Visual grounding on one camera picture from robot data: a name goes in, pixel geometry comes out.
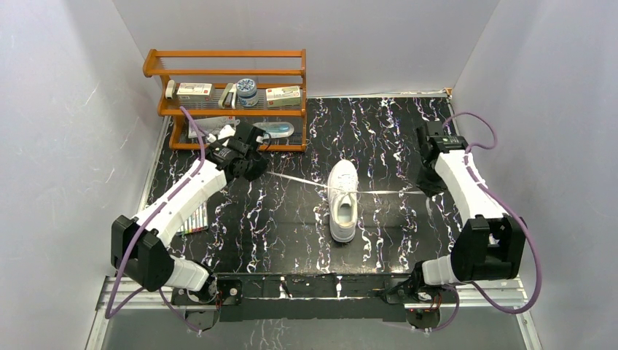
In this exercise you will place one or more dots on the blue packaged toothbrush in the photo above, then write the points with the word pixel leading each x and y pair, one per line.
pixel 276 130

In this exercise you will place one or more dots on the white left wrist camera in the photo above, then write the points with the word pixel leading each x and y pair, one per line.
pixel 226 132

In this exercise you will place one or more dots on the white box left shelf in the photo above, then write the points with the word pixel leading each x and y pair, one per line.
pixel 189 91

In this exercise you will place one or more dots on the white sneaker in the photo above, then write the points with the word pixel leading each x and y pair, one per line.
pixel 343 207

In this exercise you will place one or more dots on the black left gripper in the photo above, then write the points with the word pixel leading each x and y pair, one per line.
pixel 246 135

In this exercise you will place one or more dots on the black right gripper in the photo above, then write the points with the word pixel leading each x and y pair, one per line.
pixel 431 188

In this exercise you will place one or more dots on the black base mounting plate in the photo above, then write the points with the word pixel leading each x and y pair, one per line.
pixel 328 310

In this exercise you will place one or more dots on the coloured marker pen set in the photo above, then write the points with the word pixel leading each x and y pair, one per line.
pixel 196 222

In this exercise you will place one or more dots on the white packaged item lower shelf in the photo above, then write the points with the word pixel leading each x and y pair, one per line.
pixel 214 124

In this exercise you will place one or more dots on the white handle tool left shelf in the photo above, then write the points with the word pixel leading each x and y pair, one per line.
pixel 170 90

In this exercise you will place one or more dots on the aluminium rail frame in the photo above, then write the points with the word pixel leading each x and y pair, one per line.
pixel 237 289

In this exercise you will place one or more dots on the white shoelace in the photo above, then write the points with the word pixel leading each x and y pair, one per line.
pixel 325 186

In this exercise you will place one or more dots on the blue white round jar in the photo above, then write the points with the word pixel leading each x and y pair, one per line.
pixel 247 92

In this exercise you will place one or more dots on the orange wooden shelf rack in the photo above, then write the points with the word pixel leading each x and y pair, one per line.
pixel 268 68

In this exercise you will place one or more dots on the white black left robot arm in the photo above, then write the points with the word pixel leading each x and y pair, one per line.
pixel 140 243

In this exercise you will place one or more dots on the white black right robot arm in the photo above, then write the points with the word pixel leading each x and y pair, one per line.
pixel 490 244

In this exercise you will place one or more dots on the white green box right shelf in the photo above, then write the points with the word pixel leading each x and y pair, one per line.
pixel 283 96

